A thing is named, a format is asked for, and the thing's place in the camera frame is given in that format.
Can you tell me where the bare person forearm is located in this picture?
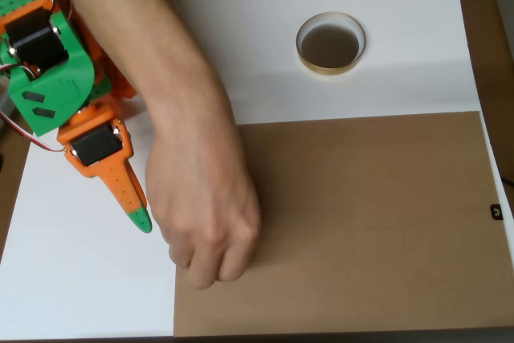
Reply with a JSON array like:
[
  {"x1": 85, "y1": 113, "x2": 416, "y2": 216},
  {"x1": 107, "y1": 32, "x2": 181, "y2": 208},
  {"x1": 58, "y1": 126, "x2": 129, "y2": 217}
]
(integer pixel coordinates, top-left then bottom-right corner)
[{"x1": 51, "y1": 0, "x2": 243, "y2": 153}]

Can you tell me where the round shallow dish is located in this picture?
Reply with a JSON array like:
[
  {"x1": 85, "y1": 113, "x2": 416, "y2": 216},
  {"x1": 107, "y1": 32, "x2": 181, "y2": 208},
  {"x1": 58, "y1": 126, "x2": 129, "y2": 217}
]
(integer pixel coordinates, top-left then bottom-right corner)
[{"x1": 296, "y1": 11, "x2": 367, "y2": 76}]

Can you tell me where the bare person hand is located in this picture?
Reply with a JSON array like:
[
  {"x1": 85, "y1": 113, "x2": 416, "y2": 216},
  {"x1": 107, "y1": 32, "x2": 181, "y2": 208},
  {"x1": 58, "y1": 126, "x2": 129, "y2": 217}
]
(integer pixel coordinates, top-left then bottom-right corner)
[{"x1": 145, "y1": 133, "x2": 263, "y2": 290}]

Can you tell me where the large white sheet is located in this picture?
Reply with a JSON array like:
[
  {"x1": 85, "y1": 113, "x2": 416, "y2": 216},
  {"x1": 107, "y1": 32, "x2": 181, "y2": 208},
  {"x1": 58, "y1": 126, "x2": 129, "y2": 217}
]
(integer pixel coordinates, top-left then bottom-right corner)
[{"x1": 0, "y1": 0, "x2": 514, "y2": 340}]

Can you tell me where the brown fibreboard panel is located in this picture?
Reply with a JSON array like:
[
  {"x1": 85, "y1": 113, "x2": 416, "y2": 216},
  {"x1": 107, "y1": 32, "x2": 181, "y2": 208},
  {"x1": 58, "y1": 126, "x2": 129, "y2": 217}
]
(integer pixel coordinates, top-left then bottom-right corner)
[{"x1": 173, "y1": 111, "x2": 514, "y2": 337}]

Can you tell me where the red and white servo cable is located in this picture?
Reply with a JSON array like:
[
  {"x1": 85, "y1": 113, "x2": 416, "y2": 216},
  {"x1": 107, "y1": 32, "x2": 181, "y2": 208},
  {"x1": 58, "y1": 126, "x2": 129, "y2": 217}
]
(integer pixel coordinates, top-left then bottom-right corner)
[{"x1": 0, "y1": 109, "x2": 67, "y2": 153}]

